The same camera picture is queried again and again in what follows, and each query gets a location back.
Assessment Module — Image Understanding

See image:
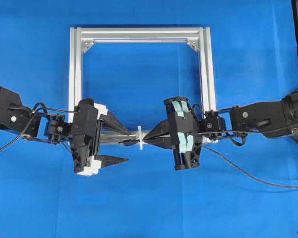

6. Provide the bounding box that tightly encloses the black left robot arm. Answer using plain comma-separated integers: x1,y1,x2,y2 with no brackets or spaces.
0,86,130,176

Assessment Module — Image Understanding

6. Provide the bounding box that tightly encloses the black wire with plug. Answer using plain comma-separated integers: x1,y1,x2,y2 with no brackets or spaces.
119,128,298,189

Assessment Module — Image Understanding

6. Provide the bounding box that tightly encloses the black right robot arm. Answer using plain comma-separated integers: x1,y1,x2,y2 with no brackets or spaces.
144,91,298,170

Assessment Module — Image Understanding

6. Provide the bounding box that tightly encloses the blue table cloth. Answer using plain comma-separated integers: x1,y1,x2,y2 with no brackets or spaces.
0,0,298,238

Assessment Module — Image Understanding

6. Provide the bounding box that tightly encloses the white string loop tie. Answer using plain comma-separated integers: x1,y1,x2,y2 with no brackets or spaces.
137,126,144,150

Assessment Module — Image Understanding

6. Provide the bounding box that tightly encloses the aluminium extrusion square frame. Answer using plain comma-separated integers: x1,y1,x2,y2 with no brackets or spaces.
67,24,219,147

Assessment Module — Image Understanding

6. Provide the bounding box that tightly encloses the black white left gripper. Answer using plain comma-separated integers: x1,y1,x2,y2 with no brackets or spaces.
69,99,131,176

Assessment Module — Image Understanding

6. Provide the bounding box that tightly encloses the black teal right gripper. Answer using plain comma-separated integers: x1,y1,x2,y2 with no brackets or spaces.
145,97,201,170

